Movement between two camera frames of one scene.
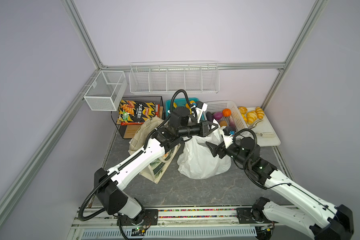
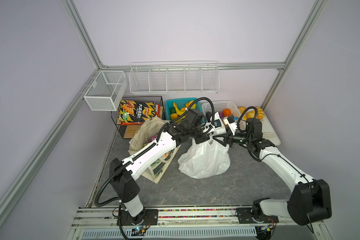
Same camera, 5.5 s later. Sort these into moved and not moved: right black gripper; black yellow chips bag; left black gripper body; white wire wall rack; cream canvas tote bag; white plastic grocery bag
Moved: left black gripper body; right black gripper
Not moved: white plastic grocery bag; black yellow chips bag; cream canvas tote bag; white wire wall rack
